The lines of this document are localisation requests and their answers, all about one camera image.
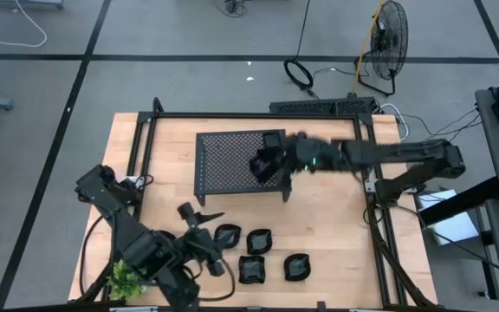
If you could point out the black desk support beam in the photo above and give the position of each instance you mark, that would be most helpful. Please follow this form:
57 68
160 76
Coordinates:
462 201

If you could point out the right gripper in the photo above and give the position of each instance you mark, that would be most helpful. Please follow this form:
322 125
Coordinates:
314 151

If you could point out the black wavy square plate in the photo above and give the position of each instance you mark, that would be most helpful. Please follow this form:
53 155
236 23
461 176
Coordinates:
261 167
251 269

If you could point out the black perforated metal box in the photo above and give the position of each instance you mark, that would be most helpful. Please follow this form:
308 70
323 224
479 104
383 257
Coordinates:
319 106

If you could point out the black floor fan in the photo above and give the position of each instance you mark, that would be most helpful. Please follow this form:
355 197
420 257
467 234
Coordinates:
390 43

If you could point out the black table edge clamp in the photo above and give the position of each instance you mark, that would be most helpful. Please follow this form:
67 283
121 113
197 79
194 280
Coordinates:
321 305

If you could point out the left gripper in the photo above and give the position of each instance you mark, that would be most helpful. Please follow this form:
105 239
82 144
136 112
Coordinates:
199 242

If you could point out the small green potted plant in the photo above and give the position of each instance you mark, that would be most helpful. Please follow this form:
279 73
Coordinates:
121 284

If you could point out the black perforated metal riser shelf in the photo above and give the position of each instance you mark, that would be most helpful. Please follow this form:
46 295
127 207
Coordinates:
223 162

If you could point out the white box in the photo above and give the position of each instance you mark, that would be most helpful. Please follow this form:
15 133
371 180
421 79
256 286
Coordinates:
453 227

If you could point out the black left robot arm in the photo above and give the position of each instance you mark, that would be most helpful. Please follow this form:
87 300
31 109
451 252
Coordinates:
132 238

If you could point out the silver metal mounting plate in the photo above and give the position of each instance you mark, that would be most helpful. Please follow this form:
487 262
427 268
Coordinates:
371 185

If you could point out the small black square plate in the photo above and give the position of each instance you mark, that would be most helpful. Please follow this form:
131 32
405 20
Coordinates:
272 139

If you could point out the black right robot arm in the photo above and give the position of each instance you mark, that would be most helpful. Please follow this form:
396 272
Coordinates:
405 151

